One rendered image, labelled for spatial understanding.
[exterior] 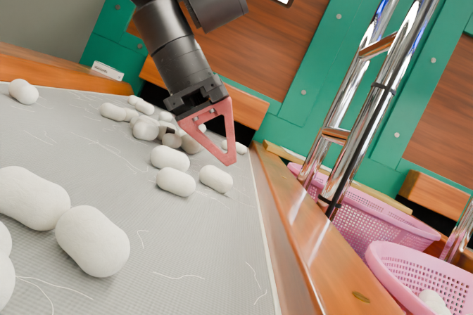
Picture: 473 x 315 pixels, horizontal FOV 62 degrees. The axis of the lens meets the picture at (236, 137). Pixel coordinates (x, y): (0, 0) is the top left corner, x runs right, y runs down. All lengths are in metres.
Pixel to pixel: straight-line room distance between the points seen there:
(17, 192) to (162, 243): 0.08
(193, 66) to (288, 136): 0.56
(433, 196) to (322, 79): 0.37
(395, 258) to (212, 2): 0.31
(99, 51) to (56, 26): 1.03
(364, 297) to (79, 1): 1.93
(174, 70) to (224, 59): 0.54
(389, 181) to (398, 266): 0.68
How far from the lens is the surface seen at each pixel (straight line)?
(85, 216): 0.16
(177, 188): 0.30
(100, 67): 0.93
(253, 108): 0.91
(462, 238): 0.66
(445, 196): 1.04
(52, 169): 0.26
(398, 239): 0.62
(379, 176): 1.04
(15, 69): 0.53
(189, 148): 0.50
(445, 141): 1.11
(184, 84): 0.45
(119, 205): 0.24
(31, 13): 2.12
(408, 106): 1.05
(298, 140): 0.98
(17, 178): 0.18
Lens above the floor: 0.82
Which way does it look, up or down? 4 degrees down
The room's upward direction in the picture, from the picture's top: 25 degrees clockwise
